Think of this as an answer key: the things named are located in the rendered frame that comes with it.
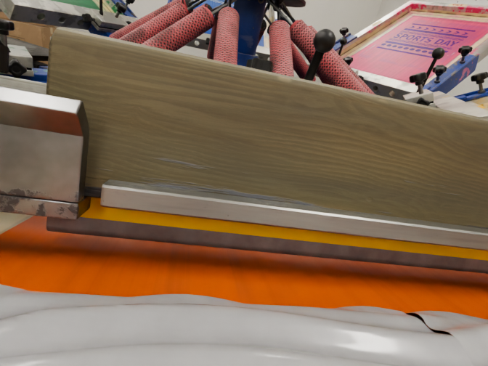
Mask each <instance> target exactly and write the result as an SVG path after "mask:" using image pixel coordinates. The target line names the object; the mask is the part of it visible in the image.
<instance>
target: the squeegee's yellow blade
mask: <svg viewBox="0 0 488 366"><path fill-rule="evenodd" d="M100 200H101V198H93V197H91V202H90V208H89V209H88V210H87V211H86V212H85V213H84V214H82V215H81V216H80V217H85V218H93V219H105V220H113V221H125V222H133V223H140V224H153V225H160V226H167V227H180V228H188V229H200V230H208V231H214V232H228V233H235V234H242V235H255V236H262V237H275V238H282V239H289V240H303V241H309V242H317V243H330V244H337V245H350V246H357V247H364V248H377V249H384V250H392V251H404V252H412V253H424V254H432V255H439V256H452V257H459V258H467V259H479V260H487V261H488V251H482V250H475V249H468V248H456V247H449V246H443V245H431V244H424V243H411V242H405V241H398V240H386V239H380V238H373V237H360V236H353V235H342V234H335V233H328V232H316V231H309V230H302V229H291V228H284V227H272V226H265V225H258V224H246V223H240V222H233V221H221V220H214V219H202V218H195V217H188V216H176V215H169V214H163V213H150V212H144V211H132V210H125V209H118V208H106V207H102V206H101V205H100Z"/></svg>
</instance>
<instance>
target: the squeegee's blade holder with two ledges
mask: <svg viewBox="0 0 488 366"><path fill-rule="evenodd" d="M100 205H101V206H102V207H106V208H118V209H125V210H132V211H144V212H150V213H157V214H169V215H176V216H188V217H195V218H202V219H214V220H221V221H233V222H240V223H246V224H258V225H265V226H272V227H284V228H291V229H302V230H309V231H316V232H328V233H335V234H342V235H353V236H360V237H373V238H380V239H386V240H398V241H405V242H411V243H424V244H431V245H443V246H449V247H456V248H468V249H475V250H482V251H488V229H484V228H478V227H467V226H461V225H455V224H445V223H439V222H433V221H423V220H417V219H406V218H400V217H394V216H384V215H377V214H372V213H362V212H356V211H345V210H339V209H333V208H323V207H316V206H306V205H301V204H295V203H284V202H278V201H272V200H262V199H255V198H245V197H240V196H234V195H223V194H217V193H211V192H201V191H195V190H184V189H179V188H173V187H162V186H156V185H150V184H140V183H134V182H123V181H118V180H112V179H109V180H108V181H106V182H105V183H104V184H103V185H102V191H101V200H100Z"/></svg>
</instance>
